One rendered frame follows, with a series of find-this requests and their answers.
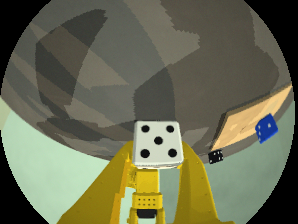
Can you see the blue die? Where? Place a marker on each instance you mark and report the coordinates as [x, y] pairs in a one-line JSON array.
[[266, 128]]

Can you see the black die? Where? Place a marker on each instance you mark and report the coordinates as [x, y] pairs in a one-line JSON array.
[[215, 156]]

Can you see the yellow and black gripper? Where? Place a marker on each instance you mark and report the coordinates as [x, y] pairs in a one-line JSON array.
[[101, 202]]

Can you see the white die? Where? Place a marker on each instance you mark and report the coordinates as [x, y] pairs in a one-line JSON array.
[[157, 145]]

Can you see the tan square mat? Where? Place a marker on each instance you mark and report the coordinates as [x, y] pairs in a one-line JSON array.
[[240, 123]]

